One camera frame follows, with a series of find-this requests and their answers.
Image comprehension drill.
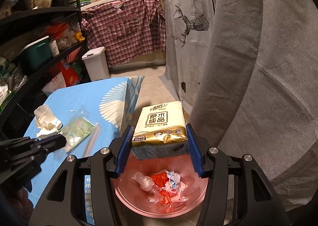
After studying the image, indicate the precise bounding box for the grey cloth curtain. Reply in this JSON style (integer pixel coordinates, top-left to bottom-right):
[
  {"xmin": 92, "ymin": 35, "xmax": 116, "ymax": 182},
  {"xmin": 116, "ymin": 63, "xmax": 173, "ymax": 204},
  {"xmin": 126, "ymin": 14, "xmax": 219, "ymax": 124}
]
[{"xmin": 190, "ymin": 0, "xmax": 317, "ymax": 208}]

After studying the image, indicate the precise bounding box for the beige paper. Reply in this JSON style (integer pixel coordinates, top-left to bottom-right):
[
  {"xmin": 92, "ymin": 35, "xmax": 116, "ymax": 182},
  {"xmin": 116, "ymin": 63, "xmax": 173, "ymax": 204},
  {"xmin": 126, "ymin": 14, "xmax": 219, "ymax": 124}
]
[{"xmin": 34, "ymin": 104, "xmax": 63, "ymax": 139}]

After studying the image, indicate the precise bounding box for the white cup on shelf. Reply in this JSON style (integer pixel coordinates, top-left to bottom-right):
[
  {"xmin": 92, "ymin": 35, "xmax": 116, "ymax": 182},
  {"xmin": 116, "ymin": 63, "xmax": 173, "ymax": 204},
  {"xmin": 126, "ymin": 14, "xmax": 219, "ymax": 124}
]
[{"xmin": 49, "ymin": 38, "xmax": 60, "ymax": 57}]

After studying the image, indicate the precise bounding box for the red plaid shirt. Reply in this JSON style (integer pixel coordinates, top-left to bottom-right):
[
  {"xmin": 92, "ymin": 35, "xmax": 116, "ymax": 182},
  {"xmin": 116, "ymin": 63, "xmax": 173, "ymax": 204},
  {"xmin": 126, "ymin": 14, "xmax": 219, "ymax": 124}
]
[{"xmin": 81, "ymin": 0, "xmax": 166, "ymax": 67}]

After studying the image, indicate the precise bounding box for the deer print curtain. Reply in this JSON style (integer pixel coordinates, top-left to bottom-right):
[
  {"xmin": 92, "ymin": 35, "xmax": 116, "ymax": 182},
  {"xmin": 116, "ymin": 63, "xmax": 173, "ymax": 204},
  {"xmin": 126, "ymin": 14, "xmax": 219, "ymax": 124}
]
[{"xmin": 162, "ymin": 0, "xmax": 214, "ymax": 110}]

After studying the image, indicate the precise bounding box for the pink trash bin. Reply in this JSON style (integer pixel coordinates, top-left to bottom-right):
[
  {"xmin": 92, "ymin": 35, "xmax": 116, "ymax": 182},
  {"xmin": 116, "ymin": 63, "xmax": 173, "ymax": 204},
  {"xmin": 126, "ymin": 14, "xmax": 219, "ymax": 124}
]
[{"xmin": 112, "ymin": 154, "xmax": 207, "ymax": 218}]

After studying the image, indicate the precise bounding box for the blue face mask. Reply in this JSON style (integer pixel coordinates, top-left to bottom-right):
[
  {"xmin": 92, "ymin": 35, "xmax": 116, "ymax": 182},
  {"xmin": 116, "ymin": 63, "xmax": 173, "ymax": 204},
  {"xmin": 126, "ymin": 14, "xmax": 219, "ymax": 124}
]
[{"xmin": 165, "ymin": 171, "xmax": 181, "ymax": 193}]

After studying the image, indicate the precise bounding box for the person's left hand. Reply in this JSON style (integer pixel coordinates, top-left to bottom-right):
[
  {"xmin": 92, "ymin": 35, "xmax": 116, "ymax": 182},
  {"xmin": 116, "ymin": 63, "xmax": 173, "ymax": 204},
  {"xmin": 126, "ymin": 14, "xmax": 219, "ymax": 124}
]
[{"xmin": 5, "ymin": 187, "xmax": 34, "ymax": 225}]

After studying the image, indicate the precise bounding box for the red snack bag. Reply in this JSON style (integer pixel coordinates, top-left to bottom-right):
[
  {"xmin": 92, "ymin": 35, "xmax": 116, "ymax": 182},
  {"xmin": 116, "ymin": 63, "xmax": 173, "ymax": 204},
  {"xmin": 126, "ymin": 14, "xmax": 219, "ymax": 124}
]
[{"xmin": 42, "ymin": 59, "xmax": 81, "ymax": 96}]

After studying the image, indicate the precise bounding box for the black shelving unit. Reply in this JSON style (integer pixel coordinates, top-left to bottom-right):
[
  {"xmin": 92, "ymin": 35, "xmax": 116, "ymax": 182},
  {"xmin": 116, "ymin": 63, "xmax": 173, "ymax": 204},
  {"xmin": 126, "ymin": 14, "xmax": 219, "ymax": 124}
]
[{"xmin": 1, "ymin": 0, "xmax": 88, "ymax": 136}]

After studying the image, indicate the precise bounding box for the clear plastic straws wrapper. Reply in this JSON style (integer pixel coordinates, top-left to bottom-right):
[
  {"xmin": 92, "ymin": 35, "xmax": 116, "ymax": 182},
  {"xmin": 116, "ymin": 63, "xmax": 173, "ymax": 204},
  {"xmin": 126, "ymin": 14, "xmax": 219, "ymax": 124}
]
[{"xmin": 82, "ymin": 123, "xmax": 101, "ymax": 157}]

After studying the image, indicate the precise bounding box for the clear plastic bag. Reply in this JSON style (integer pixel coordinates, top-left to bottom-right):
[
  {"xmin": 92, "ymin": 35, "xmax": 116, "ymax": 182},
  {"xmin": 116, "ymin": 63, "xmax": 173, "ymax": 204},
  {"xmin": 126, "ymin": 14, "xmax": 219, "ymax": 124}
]
[{"xmin": 132, "ymin": 172, "xmax": 164, "ymax": 203}]

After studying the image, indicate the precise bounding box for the green storage box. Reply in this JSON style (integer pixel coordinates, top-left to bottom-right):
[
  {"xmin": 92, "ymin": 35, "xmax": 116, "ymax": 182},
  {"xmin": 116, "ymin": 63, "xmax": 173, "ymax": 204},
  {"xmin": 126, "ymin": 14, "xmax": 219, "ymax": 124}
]
[{"xmin": 19, "ymin": 36, "xmax": 52, "ymax": 68}]

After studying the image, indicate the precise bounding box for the green snack packet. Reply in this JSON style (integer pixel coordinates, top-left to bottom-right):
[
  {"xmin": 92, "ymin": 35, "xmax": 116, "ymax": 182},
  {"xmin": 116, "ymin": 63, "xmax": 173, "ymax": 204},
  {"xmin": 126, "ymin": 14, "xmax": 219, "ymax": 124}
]
[{"xmin": 59, "ymin": 116, "xmax": 94, "ymax": 153}]

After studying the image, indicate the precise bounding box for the white pedal bin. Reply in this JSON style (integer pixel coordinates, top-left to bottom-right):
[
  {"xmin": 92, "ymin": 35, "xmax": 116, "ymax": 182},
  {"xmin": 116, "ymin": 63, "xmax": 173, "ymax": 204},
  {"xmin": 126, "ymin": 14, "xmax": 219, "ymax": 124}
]
[{"xmin": 82, "ymin": 46, "xmax": 110, "ymax": 81}]

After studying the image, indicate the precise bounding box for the tissue pack beige gold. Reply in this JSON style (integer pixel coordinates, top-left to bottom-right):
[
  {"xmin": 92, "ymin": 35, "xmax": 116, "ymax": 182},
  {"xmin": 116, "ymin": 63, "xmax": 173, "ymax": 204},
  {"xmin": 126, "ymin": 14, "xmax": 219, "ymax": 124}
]
[{"xmin": 131, "ymin": 101, "xmax": 188, "ymax": 160}]

